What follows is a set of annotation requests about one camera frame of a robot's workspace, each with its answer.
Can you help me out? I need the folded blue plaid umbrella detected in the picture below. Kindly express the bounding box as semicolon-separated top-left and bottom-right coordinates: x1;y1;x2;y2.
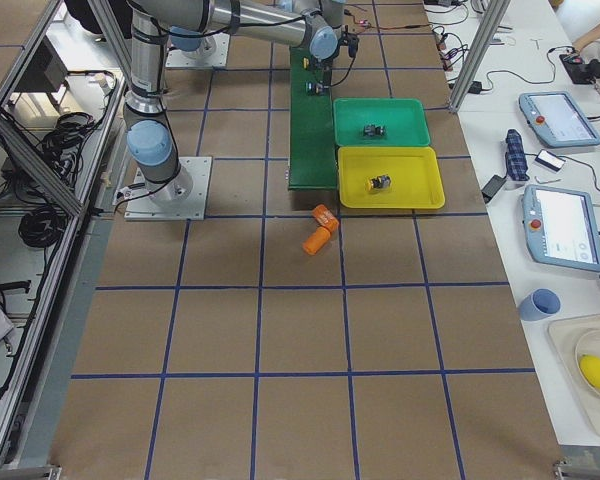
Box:
505;129;529;182

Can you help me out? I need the teach pendant far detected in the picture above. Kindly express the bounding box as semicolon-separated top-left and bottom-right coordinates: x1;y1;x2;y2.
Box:
518;91;600;148

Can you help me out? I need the yellow lemon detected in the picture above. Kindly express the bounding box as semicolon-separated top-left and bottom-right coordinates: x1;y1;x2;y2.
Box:
579;355;600;390

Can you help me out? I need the teach pendant near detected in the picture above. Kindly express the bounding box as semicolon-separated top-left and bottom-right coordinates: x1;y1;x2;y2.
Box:
521;185;600;273

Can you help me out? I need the green push button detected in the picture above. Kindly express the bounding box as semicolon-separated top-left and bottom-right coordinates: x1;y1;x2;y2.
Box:
362;124;386;140
305;82;329;96

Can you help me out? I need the beige serving tray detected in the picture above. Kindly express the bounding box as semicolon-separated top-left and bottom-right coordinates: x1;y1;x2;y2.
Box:
548;314;600;435

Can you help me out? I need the orange cylinder with 4680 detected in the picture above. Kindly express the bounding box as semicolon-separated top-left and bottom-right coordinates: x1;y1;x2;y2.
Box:
312;204;340;233

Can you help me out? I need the yellow plastic tray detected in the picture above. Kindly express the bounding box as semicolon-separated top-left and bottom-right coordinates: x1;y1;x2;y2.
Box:
338;146;446;210

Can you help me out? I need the green conveyor belt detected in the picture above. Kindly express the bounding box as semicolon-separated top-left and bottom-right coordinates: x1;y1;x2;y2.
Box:
288;48;338;191

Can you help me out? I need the teach pendant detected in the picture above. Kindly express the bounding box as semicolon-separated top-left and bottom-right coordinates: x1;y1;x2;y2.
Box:
518;91;600;148
521;185;600;273

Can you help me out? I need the plain orange cylinder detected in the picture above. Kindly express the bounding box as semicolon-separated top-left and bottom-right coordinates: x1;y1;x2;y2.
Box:
302;226;331;255

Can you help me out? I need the green plastic tray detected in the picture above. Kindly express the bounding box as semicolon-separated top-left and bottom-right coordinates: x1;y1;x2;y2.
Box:
333;98;430;147

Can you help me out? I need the blue cup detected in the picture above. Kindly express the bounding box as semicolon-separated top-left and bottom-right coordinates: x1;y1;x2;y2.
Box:
518;288;561;321

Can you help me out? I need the aluminium frame post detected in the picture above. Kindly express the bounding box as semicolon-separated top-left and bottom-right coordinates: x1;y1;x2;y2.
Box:
448;0;510;113

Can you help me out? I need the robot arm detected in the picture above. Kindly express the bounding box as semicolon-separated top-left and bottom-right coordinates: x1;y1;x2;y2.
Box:
127;1;358;191

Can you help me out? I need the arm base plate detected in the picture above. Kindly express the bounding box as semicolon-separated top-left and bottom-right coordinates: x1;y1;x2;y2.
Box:
121;156;212;221
166;33;230;70

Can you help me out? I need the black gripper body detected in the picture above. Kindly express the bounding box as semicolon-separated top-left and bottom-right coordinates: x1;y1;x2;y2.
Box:
310;27;359;83

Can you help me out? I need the black power adapter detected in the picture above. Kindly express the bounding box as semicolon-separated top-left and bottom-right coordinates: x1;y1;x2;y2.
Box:
481;175;506;204

